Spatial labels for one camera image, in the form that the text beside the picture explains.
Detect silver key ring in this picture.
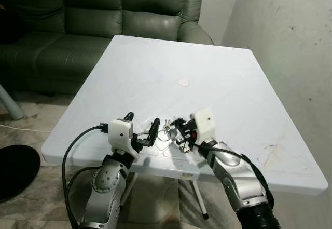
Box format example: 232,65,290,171
157,129,172,142

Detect silver keys bunch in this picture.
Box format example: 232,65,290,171
161,117,177,134

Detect white table leg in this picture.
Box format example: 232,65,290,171
193,179,210,220
121,172,139,207

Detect dark green leather sofa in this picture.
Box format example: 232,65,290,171
0,0,215,96

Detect grey slanted pole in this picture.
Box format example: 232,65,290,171
0,83,25,121

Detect black round base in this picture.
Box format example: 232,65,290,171
0,144,42,203

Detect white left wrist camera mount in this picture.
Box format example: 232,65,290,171
107,118,140,160

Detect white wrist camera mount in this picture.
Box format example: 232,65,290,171
107,118,140,160
191,107,215,147

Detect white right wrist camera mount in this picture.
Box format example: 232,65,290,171
191,107,215,147

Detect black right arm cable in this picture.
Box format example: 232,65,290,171
206,145,274,206

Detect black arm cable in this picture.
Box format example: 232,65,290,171
206,145,274,206
62,125,110,229

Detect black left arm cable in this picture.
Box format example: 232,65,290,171
62,125,110,229

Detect thin white floor cable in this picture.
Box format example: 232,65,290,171
0,124,53,134

